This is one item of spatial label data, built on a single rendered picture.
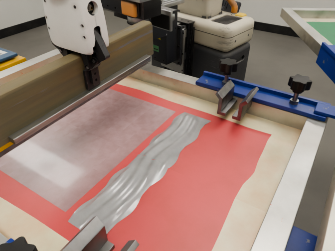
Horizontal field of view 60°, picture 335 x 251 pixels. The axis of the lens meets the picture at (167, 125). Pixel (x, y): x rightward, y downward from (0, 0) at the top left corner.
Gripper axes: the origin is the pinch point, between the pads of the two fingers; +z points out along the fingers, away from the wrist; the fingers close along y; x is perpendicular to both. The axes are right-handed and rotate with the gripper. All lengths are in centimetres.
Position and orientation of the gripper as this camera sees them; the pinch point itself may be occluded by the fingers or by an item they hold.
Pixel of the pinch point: (84, 74)
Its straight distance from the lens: 56.6
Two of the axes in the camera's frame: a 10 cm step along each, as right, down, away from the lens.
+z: 0.0, 8.0, 6.0
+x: -5.4, 5.1, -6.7
